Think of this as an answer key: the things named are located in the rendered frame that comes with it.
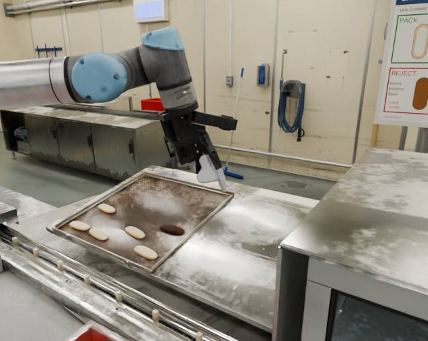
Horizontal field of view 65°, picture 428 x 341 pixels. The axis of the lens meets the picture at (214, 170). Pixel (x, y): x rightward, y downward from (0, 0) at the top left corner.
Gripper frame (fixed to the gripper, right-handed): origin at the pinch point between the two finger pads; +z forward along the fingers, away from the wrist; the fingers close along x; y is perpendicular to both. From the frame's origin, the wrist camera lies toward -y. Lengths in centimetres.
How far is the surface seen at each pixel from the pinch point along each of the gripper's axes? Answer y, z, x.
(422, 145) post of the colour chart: -79, 23, -1
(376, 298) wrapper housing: 7, -9, 52
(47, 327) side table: 50, 27, -16
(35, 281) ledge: 51, 23, -34
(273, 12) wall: -253, -18, -307
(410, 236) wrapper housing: -2.5, -8.8, 48.6
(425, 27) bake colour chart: -86, -15, -5
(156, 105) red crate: -92, 56, -377
